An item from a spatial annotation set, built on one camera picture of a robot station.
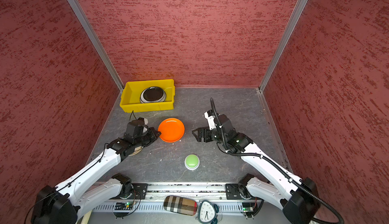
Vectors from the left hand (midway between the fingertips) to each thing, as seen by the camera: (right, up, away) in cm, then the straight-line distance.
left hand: (161, 135), depth 82 cm
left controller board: (-16, -32, -11) cm, 37 cm away
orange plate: (+5, +3, +3) cm, 7 cm away
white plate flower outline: (-20, +20, +24) cm, 37 cm away
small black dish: (-13, +24, +28) cm, 40 cm away
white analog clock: (+25, -30, -16) cm, 42 cm away
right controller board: (+45, -32, -11) cm, 56 cm away
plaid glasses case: (+12, -29, -14) cm, 34 cm away
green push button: (+17, -15, +1) cm, 23 cm away
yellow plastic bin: (-32, +26, +34) cm, 53 cm away
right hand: (+21, +2, -7) cm, 22 cm away
